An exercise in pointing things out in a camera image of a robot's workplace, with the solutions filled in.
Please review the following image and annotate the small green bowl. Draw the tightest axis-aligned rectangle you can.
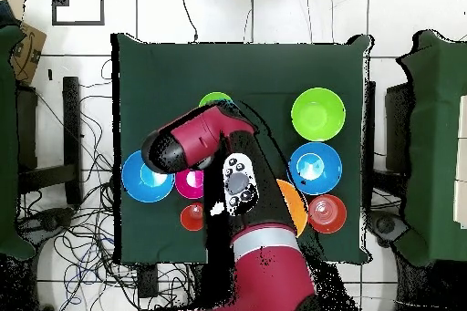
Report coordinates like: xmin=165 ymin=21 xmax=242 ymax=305
xmin=198 ymin=91 xmax=234 ymax=109

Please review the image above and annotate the large yellow bowl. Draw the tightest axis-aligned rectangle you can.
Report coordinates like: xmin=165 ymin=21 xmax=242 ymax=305
xmin=275 ymin=178 xmax=310 ymax=239

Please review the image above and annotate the large blue bowl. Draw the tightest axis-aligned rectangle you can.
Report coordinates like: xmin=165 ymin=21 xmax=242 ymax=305
xmin=287 ymin=141 xmax=344 ymax=196
xmin=120 ymin=150 xmax=175 ymax=203

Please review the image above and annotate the small pink bowl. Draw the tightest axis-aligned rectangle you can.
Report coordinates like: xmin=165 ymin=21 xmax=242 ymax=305
xmin=174 ymin=168 xmax=205 ymax=200

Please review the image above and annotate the orange cup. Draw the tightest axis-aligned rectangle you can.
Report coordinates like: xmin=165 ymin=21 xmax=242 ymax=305
xmin=180 ymin=202 xmax=205 ymax=233

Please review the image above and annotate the large green bowl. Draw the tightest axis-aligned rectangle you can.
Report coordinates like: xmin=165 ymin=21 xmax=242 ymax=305
xmin=290 ymin=87 xmax=347 ymax=142

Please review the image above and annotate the dark green table cloth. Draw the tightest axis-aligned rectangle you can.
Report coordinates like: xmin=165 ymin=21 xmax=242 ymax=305
xmin=110 ymin=32 xmax=373 ymax=264

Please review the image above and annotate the orange bowl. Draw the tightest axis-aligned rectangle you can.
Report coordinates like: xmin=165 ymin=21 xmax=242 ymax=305
xmin=307 ymin=193 xmax=348 ymax=234

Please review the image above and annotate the black power strip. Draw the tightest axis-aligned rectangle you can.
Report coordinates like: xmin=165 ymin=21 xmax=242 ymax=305
xmin=137 ymin=264 xmax=160 ymax=299

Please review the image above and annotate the black floor stand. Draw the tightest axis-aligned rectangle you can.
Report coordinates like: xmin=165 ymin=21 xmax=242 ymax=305
xmin=16 ymin=76 xmax=83 ymax=206
xmin=363 ymin=79 xmax=415 ymax=181

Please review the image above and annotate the grey base leg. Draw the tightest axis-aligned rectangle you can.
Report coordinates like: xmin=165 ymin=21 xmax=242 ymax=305
xmin=366 ymin=210 xmax=410 ymax=248

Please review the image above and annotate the black chair base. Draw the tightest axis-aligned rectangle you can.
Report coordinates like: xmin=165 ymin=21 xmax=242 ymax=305
xmin=16 ymin=206 xmax=76 ymax=244

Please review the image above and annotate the green cloth covered table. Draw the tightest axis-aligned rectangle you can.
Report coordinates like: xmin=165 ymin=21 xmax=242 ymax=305
xmin=0 ymin=24 xmax=36 ymax=261
xmin=395 ymin=29 xmax=467 ymax=266

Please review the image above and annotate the cardboard box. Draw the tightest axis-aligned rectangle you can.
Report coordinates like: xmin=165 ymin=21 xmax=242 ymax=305
xmin=8 ymin=20 xmax=47 ymax=87

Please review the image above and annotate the black floor cable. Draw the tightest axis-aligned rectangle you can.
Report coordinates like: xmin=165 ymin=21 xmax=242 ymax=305
xmin=177 ymin=0 xmax=199 ymax=43

